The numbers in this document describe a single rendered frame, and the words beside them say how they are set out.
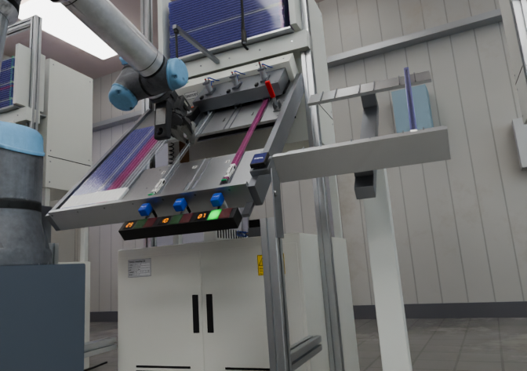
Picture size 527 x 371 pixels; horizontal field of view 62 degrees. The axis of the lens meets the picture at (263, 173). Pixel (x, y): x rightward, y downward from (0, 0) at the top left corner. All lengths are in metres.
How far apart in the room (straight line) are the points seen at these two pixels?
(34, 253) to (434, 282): 3.69
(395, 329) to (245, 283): 0.53
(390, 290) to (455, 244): 3.05
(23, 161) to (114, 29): 0.41
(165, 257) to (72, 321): 0.85
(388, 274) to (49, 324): 0.71
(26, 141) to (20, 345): 0.30
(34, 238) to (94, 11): 0.50
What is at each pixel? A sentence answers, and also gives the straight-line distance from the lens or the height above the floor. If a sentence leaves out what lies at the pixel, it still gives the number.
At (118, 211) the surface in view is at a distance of 1.31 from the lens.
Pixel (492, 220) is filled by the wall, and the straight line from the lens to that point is 4.12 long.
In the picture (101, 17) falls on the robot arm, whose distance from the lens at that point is 1.05.
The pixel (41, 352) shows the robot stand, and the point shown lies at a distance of 0.74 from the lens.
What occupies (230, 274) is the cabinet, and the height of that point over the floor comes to 0.51.
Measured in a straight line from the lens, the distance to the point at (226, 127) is 1.48.
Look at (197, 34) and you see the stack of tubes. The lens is 1.90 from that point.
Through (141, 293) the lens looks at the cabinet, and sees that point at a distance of 1.64.
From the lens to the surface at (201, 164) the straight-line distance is 1.31.
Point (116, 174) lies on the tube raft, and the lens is 1.50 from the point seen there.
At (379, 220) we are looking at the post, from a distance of 1.09.
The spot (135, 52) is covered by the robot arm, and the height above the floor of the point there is 1.03.
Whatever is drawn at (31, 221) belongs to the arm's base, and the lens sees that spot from 0.76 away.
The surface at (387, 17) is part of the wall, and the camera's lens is 4.75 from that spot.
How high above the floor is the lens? 0.52
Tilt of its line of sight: 12 degrees up
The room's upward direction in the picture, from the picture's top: 4 degrees counter-clockwise
